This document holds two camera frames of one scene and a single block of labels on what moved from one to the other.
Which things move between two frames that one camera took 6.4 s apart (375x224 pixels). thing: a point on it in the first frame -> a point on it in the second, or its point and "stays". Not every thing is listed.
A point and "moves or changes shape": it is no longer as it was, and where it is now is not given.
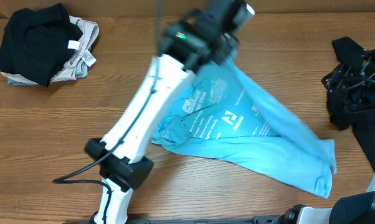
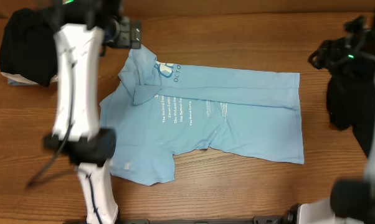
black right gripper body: [343, 78] -> [332, 56]
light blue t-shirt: [222, 108] moves or changes shape
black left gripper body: [224, 50] -> [129, 35]
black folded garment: [36, 43] stays
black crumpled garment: [359, 97] stays
